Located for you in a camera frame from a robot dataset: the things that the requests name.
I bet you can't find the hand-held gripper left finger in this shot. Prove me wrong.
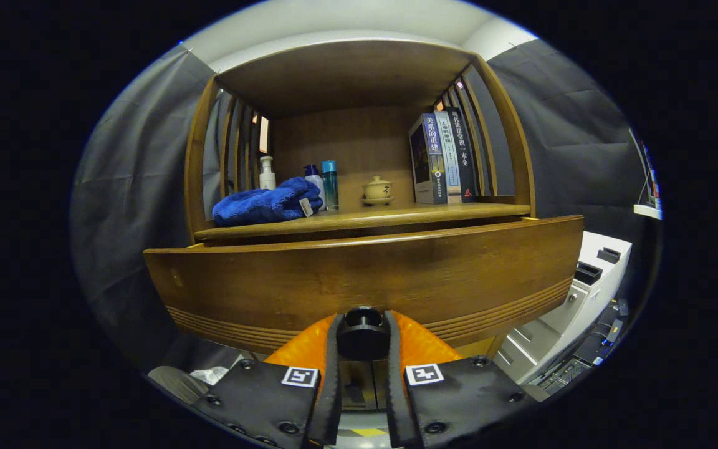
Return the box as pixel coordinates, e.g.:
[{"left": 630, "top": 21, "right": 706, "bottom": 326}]
[{"left": 194, "top": 312, "right": 344, "bottom": 448}]

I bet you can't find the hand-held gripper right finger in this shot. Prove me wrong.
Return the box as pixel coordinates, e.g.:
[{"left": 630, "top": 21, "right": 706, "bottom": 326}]
[{"left": 384, "top": 310, "right": 537, "bottom": 448}]

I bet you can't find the wooden cabinet door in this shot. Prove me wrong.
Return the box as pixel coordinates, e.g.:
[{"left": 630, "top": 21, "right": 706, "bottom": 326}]
[
  {"left": 340, "top": 360, "right": 373, "bottom": 409},
  {"left": 373, "top": 360, "right": 388, "bottom": 409}
]

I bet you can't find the wooden countertop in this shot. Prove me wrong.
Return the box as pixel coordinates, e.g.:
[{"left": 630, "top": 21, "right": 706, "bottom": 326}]
[{"left": 194, "top": 201, "right": 532, "bottom": 243}]

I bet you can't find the white machine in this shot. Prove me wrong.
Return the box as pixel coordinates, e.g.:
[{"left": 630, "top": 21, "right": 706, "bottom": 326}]
[{"left": 496, "top": 231, "right": 633, "bottom": 384}]

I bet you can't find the blue towel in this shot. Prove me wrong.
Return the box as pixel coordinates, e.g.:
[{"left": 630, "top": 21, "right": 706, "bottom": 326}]
[{"left": 212, "top": 176, "right": 323, "bottom": 227}]

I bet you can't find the white bottle with blue cap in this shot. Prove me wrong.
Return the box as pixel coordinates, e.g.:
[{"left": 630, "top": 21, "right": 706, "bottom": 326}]
[{"left": 303, "top": 164, "right": 326, "bottom": 211}]

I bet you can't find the teal bottle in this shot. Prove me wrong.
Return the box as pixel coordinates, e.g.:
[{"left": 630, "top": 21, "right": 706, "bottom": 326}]
[{"left": 322, "top": 160, "right": 340, "bottom": 211}]

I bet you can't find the beige lidded teacup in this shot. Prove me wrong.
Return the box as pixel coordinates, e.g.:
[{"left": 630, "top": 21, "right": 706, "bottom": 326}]
[{"left": 361, "top": 175, "right": 395, "bottom": 206}]

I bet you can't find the pale spine book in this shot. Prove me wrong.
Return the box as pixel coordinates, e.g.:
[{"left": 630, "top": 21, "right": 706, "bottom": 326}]
[{"left": 435, "top": 111, "right": 462, "bottom": 204}]

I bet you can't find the blue spine book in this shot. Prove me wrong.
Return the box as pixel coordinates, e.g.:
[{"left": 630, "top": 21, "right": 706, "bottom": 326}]
[{"left": 409, "top": 113, "right": 448, "bottom": 205}]

